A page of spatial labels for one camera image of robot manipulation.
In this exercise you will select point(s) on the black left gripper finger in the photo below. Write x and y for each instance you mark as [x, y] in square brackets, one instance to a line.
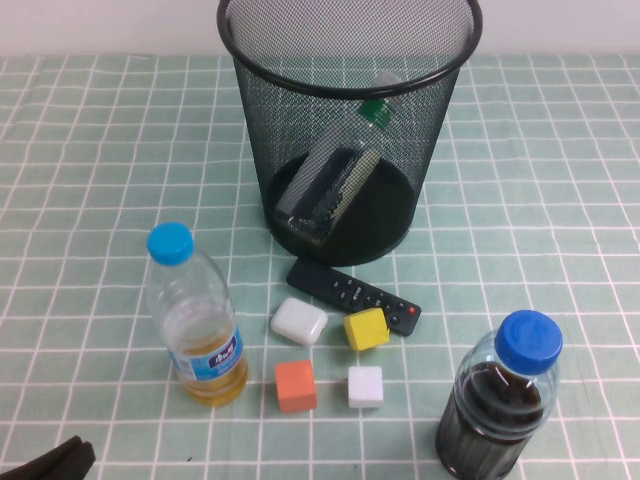
[45, 457]

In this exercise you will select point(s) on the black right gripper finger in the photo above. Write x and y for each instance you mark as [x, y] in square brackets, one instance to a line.
[75, 465]

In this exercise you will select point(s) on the green-label clear bottle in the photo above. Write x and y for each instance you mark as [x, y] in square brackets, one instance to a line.
[387, 79]

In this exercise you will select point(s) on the black mesh wastebasket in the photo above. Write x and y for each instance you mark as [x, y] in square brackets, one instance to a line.
[425, 130]

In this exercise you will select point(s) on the yellow-liquid bottle with blue cap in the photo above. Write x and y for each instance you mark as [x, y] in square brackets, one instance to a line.
[200, 325]

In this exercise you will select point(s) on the orange cube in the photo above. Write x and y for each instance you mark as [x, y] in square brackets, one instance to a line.
[296, 387]

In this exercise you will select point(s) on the white earbuds case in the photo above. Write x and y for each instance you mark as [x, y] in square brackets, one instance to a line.
[299, 321]

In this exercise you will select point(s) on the white cube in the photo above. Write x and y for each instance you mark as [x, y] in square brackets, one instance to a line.
[366, 386]

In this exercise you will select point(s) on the yellow cube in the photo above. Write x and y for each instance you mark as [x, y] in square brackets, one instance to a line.
[367, 330]

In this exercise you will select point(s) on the black remote control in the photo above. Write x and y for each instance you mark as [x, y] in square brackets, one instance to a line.
[350, 292]

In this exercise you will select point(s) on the dark-liquid bottle with blue cap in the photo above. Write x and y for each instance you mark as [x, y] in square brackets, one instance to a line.
[500, 415]

